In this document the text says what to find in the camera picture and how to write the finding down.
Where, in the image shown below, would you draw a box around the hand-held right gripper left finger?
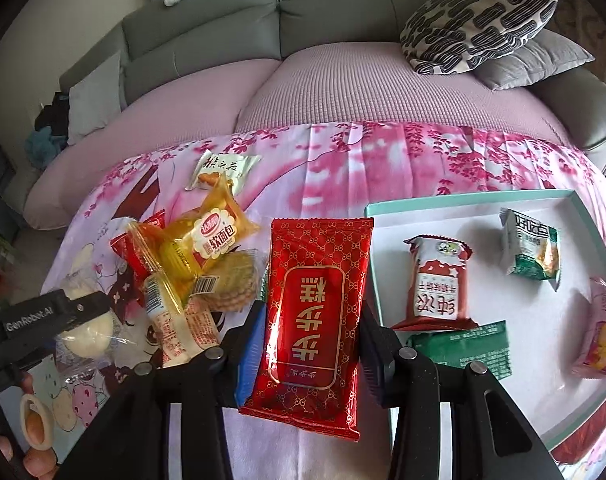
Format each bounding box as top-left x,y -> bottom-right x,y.
58,300 -> 268,480

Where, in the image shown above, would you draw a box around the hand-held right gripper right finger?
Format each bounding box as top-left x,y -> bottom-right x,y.
358,305 -> 551,480

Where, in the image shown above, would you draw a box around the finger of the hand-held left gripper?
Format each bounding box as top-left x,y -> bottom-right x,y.
60,291 -> 112,328
0,335 -> 58,378

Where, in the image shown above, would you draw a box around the white bun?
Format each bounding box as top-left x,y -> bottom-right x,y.
53,260 -> 134,376

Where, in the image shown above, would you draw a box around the large red gold-print packet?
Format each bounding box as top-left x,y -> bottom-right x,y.
238,216 -> 375,442

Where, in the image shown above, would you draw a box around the round biscuits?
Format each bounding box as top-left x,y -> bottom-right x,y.
203,250 -> 264,313

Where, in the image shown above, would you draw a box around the dark green snack packet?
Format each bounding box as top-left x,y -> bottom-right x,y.
407,321 -> 512,381

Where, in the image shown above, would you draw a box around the dark red biscuit packet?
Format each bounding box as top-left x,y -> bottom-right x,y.
392,235 -> 479,332

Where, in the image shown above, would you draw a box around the yellow bread packet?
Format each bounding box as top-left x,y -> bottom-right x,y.
128,175 -> 261,306

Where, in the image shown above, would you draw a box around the teal cardboard box lid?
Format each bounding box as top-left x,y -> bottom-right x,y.
364,189 -> 606,453

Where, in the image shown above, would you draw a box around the pale green biscuit packet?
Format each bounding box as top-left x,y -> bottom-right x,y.
184,150 -> 262,193

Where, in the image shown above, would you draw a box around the green and white snack packet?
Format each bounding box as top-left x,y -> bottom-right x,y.
500,207 -> 561,292

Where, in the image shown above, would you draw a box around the pink snack packet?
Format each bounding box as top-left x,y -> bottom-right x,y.
570,276 -> 606,378

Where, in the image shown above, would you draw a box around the small red snack packet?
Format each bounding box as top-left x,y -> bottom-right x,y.
109,211 -> 166,281

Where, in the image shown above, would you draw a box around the clear packet with cream roll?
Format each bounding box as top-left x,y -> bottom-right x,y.
143,275 -> 224,368

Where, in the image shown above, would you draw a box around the blue cloth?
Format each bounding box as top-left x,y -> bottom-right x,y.
25,127 -> 68,168

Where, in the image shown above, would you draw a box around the dark clothes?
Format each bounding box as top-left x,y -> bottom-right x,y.
35,91 -> 71,136

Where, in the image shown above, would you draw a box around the printed pink blanket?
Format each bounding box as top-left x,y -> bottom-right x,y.
0,121 -> 606,480

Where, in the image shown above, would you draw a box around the light grey pillow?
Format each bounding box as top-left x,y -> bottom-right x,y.
67,52 -> 126,146

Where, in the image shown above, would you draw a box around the black and white patterned pillow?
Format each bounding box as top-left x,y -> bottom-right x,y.
399,0 -> 559,76

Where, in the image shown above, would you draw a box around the grey-green sofa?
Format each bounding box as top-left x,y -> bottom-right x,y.
0,0 -> 606,231

